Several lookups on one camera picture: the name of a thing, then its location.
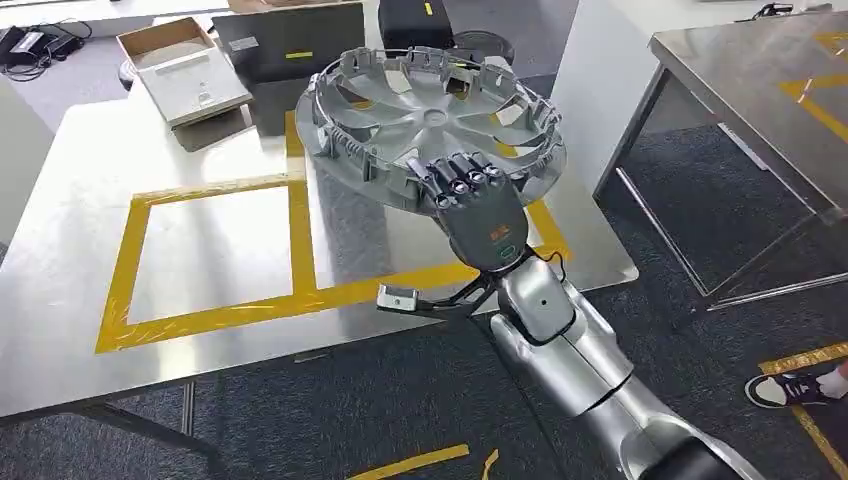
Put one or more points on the open cardboard box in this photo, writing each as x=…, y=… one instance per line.
x=156, y=36

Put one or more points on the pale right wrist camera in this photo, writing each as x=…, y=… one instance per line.
x=397, y=297

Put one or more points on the yellow floor tape strip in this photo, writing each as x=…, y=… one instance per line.
x=489, y=464

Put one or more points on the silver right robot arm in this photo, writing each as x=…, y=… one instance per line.
x=563, y=358

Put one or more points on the person's shoe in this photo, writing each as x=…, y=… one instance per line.
x=782, y=389

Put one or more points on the white flat box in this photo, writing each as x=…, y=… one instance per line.
x=195, y=89

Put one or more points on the black case yellow mark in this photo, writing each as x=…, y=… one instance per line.
x=411, y=23

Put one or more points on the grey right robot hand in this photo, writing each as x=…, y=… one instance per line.
x=487, y=228

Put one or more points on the steel work table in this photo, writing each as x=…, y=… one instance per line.
x=66, y=199
x=729, y=79

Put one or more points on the dark grey flat case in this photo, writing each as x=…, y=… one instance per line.
x=291, y=36

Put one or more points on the person's leg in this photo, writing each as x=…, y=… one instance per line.
x=836, y=383

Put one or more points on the silver plastic wheel hubcap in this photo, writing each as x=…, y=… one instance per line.
x=424, y=119

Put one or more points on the white desk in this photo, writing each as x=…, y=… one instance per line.
x=99, y=10

